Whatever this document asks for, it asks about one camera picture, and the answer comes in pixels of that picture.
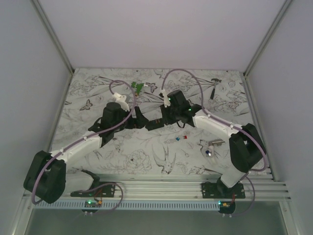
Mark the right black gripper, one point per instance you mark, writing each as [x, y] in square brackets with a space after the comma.
[167, 120]

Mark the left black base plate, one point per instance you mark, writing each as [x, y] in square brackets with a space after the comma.
[105, 191]

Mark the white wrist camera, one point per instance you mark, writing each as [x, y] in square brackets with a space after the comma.
[166, 99]
[121, 100]

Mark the right controller board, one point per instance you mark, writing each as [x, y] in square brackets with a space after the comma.
[227, 208]

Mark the floral patterned table mat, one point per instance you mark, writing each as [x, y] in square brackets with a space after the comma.
[156, 152]

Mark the controller board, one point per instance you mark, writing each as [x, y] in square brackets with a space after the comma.
[91, 206]
[227, 208]

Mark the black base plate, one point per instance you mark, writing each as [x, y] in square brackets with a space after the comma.
[105, 191]
[220, 191]

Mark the black fuse box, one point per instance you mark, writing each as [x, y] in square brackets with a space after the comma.
[154, 124]

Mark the left controller board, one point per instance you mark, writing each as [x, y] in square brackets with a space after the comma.
[91, 206]

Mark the slotted grey cable duct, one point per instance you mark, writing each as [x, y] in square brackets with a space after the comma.
[137, 205]

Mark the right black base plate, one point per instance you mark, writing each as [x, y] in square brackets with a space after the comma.
[220, 191]

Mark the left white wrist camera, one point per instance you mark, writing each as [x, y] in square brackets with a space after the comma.
[121, 100]

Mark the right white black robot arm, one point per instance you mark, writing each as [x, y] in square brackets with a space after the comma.
[245, 145]

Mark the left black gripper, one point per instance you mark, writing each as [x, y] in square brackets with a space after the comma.
[139, 122]

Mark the silver metal cylinder part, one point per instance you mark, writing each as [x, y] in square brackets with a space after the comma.
[217, 142]

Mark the small black hammer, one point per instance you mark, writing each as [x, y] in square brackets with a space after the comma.
[216, 82]

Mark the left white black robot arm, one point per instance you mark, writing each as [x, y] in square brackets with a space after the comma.
[47, 177]

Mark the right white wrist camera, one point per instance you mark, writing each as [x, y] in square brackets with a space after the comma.
[166, 99]

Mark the white blue capped part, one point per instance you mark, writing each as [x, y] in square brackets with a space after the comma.
[210, 151]

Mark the aluminium rail frame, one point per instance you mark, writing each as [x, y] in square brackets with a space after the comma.
[185, 187]

